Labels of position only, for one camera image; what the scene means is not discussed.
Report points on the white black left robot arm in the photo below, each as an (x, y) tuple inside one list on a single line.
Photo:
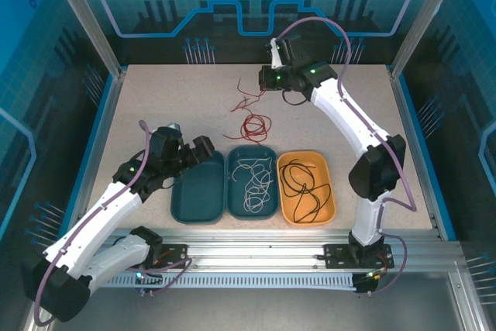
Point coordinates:
[(104, 211)]

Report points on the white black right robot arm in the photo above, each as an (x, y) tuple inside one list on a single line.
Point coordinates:
[(341, 114)]

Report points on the teal plastic tray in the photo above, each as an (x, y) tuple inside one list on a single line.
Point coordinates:
[(197, 195), (271, 207)]

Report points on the orange plastic tray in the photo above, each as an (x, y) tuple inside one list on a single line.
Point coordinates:
[(284, 211)]

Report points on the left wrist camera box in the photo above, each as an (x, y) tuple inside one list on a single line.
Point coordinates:
[(173, 126)]

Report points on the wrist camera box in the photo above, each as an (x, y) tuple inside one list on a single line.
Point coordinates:
[(276, 57), (173, 126)]

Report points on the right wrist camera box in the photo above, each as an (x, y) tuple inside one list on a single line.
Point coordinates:
[(276, 57)]

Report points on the aluminium side rail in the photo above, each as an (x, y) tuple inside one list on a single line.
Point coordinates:
[(410, 125), (102, 121)]

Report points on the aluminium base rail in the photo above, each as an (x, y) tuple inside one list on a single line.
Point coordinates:
[(252, 249)]

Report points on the aluminium frame post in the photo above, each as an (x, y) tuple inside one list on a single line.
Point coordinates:
[(85, 17), (426, 17)]

